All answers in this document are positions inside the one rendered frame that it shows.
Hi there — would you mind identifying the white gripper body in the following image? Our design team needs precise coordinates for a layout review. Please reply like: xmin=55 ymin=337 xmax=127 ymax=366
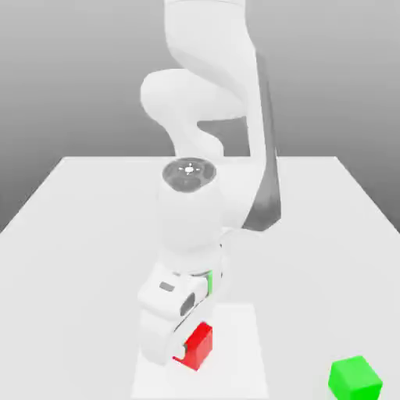
xmin=138 ymin=295 xmax=217 ymax=367

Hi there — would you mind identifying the small red cube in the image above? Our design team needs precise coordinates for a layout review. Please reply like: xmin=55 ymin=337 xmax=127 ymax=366
xmin=172 ymin=322 xmax=214 ymax=372

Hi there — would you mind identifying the small green cube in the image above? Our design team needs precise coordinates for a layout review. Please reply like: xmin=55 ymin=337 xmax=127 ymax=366
xmin=327 ymin=355 xmax=384 ymax=400

